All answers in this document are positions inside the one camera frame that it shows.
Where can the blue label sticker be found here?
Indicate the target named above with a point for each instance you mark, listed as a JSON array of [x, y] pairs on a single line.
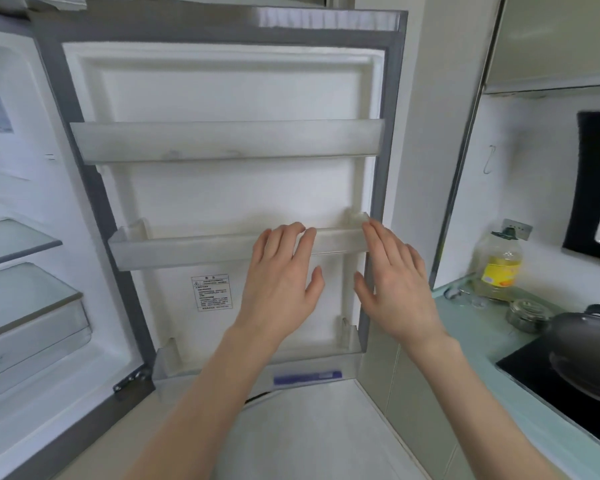
[[307, 378]]

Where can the person's left thumb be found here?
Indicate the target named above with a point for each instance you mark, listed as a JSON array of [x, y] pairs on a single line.
[[316, 287]]

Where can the person's right middle finger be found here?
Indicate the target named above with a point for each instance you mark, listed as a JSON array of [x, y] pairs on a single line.
[[392, 249]]

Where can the dark grey wok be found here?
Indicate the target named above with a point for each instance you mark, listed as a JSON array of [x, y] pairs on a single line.
[[587, 354]]

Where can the white printed door label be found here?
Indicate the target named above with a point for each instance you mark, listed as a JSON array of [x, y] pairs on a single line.
[[210, 292]]

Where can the clear crisper drawer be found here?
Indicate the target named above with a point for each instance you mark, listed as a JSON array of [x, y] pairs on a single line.
[[40, 344]]

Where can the black range hood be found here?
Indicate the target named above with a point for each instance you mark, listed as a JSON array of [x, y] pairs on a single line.
[[585, 194]]

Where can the white refrigerator body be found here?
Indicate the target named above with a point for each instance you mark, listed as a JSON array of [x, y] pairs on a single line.
[[35, 169]]

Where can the metal door hinge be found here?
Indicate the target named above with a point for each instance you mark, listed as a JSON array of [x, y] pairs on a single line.
[[130, 379]]

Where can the person's left hand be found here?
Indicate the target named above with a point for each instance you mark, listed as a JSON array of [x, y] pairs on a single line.
[[272, 289]]

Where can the narrow translucent door shelf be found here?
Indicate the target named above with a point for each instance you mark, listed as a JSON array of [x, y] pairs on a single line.
[[190, 249]]

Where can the deep translucent door shelf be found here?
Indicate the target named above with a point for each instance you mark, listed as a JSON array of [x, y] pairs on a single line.
[[330, 352]]

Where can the person's right thumb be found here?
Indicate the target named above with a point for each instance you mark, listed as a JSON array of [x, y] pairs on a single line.
[[364, 290]]

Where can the grey refrigerator door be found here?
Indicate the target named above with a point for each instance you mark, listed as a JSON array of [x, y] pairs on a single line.
[[391, 94]]

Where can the metal wall hook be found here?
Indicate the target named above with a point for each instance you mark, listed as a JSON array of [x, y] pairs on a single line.
[[489, 162]]

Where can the grey wall socket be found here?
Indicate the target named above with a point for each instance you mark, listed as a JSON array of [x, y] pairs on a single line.
[[520, 228]]

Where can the black induction cooktop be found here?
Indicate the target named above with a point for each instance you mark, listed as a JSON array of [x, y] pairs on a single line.
[[535, 374]]

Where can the small steel lidded pot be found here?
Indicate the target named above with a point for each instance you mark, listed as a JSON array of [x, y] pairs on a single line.
[[527, 317]]

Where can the person's left forearm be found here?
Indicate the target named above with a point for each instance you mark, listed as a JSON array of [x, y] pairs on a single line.
[[200, 409]]

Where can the person's left middle finger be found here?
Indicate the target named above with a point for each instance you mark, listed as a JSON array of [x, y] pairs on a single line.
[[291, 240]]

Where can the person's right forearm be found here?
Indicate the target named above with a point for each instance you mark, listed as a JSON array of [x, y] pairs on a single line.
[[480, 409]]

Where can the person's left little finger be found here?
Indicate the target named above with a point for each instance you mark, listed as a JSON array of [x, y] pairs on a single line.
[[259, 247]]

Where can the pale green base cabinet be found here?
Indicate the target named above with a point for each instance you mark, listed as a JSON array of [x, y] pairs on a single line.
[[415, 414]]

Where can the person's right hand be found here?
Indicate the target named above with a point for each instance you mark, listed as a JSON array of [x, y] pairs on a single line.
[[405, 294]]

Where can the pale wall cabinet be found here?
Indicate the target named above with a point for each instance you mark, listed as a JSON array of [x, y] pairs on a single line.
[[555, 39]]

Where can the small glass fridge shelf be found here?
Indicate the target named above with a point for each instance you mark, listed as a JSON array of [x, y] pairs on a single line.
[[15, 239]]

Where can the large glass fridge shelf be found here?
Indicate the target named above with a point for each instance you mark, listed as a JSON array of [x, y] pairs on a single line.
[[25, 294]]

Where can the yellow cooking oil bottle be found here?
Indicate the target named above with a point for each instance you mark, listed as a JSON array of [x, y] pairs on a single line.
[[500, 269]]

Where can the person's right little finger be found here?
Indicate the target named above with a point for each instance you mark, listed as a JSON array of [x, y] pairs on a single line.
[[419, 264]]

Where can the wide translucent door shelf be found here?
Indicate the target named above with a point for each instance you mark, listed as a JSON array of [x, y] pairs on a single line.
[[220, 139]]

